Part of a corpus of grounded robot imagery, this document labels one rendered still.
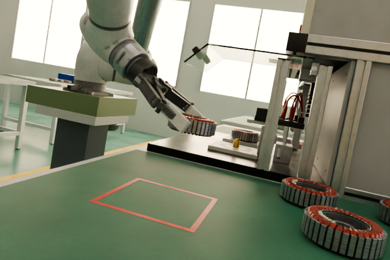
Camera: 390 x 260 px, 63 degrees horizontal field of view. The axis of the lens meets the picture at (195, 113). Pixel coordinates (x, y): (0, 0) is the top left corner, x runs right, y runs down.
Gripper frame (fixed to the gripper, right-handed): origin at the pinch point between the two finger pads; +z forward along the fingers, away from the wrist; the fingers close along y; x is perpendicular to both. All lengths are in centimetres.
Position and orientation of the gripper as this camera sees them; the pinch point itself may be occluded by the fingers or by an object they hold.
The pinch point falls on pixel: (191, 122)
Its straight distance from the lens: 73.4
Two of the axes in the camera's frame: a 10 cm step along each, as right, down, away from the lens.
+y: -4.0, -0.3, -9.2
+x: 6.2, -7.4, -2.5
